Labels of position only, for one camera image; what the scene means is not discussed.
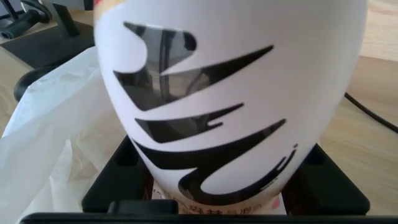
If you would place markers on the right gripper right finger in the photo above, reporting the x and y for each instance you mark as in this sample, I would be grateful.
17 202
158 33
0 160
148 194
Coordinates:
326 186

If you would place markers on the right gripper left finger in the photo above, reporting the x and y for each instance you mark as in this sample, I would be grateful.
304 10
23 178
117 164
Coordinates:
115 183

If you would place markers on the white cup with black print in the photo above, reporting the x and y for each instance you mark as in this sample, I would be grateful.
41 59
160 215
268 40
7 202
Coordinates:
236 84

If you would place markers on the white plastic bag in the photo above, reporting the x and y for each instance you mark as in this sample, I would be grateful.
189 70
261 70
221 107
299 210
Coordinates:
56 130

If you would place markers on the black round object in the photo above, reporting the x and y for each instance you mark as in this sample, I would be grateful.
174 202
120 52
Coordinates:
29 81

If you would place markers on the black monitor stand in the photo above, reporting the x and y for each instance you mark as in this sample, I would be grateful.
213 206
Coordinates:
53 43

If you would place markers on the black handheld device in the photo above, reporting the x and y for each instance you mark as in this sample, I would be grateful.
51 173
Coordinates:
25 21

